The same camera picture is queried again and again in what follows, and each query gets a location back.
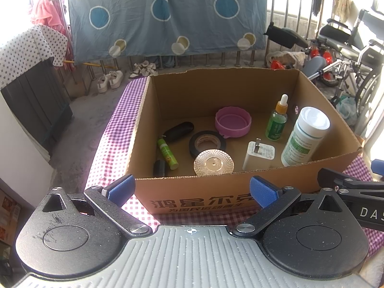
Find pink round silicone dish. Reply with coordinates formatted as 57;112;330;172
215;106;252;137

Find metal railing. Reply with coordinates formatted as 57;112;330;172
49;0;339;96

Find purple checkered tablecloth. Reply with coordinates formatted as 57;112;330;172
85;76;384;258

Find brown cardboard box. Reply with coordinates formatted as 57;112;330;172
124;67;363;216

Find beige cloth pile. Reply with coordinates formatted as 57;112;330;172
265;51;307;68

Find black scooter seat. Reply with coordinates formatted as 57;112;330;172
263;22;308;49

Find green spray tube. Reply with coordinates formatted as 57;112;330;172
157;138;178;170

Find white wall charger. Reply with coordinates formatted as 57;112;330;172
242;138;276;172

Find large white bottle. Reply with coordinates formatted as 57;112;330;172
281;106;331;167

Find translucent plastic bag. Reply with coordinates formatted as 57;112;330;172
334;96;359;127

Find printed cardboard carton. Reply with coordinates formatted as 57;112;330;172
0;187;22;244

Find yellow pole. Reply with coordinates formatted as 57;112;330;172
63;60;118;70

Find black wheelchair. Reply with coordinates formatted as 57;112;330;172
317;0;384;121

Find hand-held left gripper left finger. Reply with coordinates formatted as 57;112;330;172
42;174;152;238

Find white star-dotted cloth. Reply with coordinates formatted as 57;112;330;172
0;24;69;89

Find black glasses case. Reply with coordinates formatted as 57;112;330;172
163;121;195;143

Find dark cabinet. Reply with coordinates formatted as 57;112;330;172
0;56;74;157

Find green dropper bottle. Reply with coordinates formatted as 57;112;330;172
265;94;289;142

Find blue printed blanket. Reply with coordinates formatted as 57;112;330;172
68;0;268;65

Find pink garment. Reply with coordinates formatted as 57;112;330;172
30;0;74;67

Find beige towel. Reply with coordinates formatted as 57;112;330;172
333;0;355;23

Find small black cylinder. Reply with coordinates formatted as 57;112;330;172
153;160;167;178

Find white shoe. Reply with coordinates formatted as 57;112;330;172
97;76;110;94
108;70;124;90

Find black tape roll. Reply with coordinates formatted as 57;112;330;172
189;130;228;159

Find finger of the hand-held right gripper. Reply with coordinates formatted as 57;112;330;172
317;168;384;192
371;160;384;182

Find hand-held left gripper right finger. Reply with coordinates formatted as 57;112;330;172
233;175;346;238

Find red kids tricycle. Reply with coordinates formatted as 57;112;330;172
301;46;349;88

